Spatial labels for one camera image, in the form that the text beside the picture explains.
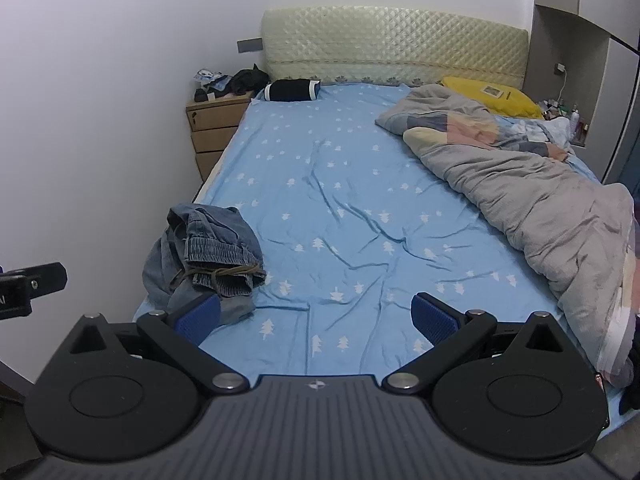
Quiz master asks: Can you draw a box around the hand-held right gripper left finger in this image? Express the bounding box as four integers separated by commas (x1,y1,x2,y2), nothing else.
66,292,249,395

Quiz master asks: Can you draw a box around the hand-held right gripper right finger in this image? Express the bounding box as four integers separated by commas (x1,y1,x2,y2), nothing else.
382,291,577,394

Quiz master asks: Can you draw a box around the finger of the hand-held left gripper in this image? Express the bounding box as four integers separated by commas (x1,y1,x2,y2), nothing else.
22,261,69,302

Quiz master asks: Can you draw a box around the blue denim pants brown drawstring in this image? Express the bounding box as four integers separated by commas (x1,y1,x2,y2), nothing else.
142,203,268,326

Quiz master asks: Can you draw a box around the bed with blue tree-print sheet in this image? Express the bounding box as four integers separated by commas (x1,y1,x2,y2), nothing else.
132,81,613,431

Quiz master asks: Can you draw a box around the grey patchwork quilt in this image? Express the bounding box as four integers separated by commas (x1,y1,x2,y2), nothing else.
375,84,640,389

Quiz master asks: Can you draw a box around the wooden nightstand with drawers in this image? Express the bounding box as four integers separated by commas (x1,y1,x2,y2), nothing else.
186,91,253,183

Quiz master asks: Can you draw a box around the white crumpled cloth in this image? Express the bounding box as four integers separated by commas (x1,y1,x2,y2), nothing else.
517,117,572,147

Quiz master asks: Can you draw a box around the blue white packet clutter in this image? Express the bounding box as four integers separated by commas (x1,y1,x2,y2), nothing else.
192,69,234,102

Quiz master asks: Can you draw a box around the yellow pillow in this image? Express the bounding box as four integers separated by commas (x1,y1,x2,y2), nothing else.
440,76,545,120

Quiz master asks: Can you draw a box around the black rolled bolster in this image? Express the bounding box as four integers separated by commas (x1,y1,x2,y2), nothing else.
263,79,322,103

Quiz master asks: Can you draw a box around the cluster of small bottles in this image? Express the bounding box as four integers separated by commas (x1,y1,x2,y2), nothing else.
537,97,592,147

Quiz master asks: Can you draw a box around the cream quilted headboard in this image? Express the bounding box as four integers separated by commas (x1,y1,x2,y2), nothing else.
260,6,530,87

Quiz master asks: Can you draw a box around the grey built-in wardrobe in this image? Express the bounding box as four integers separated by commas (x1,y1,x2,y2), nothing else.
530,0,640,187

